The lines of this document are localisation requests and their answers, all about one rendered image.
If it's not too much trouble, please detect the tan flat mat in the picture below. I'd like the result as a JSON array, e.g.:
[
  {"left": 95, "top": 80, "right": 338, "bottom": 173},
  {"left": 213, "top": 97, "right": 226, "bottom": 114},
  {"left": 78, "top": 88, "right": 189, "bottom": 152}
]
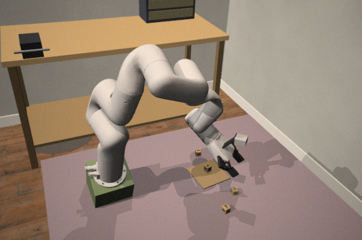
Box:
[{"left": 187, "top": 160, "right": 230, "bottom": 189}]

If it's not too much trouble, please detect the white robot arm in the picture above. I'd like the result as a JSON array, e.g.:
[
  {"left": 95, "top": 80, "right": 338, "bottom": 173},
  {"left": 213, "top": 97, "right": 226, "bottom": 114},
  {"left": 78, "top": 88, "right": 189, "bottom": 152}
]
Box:
[{"left": 85, "top": 44, "right": 223, "bottom": 188}]

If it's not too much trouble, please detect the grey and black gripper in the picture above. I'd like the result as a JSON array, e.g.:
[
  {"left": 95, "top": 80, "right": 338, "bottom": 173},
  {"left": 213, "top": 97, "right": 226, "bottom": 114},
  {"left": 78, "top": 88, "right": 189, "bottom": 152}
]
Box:
[{"left": 206, "top": 132, "right": 244, "bottom": 177}]

